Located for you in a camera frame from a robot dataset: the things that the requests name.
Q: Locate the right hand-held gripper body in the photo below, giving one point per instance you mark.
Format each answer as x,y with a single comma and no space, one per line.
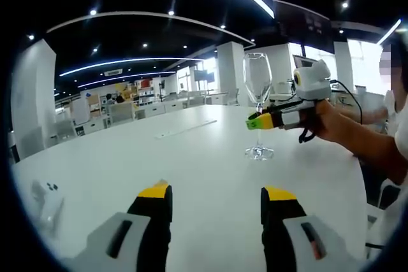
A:
314,84

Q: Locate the person's white shirt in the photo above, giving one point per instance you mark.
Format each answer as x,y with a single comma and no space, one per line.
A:
401,125

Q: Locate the yellow frame structure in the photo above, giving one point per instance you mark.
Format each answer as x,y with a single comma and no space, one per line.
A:
124,92

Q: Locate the dark hanging monitor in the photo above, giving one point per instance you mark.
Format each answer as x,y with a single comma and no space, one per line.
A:
303,23

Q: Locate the white table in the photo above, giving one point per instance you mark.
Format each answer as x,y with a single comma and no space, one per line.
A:
191,163

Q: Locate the wide white pillar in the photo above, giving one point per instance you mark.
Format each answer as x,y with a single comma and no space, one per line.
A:
32,100

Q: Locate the clear stemmed glass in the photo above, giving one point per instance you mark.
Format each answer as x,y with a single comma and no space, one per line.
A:
257,77

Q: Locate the ceiling air vent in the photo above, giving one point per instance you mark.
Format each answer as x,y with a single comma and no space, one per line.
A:
113,72

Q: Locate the person's right hand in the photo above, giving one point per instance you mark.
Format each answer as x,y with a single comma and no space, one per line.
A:
323,119

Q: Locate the narrow white pillar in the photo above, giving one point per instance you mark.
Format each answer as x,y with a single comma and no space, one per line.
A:
229,74

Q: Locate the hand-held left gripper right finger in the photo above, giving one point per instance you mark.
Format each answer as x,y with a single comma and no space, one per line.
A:
280,218

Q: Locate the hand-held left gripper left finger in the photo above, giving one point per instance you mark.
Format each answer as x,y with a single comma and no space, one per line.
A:
153,208

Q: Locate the white table power strip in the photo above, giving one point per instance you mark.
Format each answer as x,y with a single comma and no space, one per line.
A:
185,129

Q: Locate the white office chair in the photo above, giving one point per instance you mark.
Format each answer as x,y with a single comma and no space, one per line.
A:
387,195

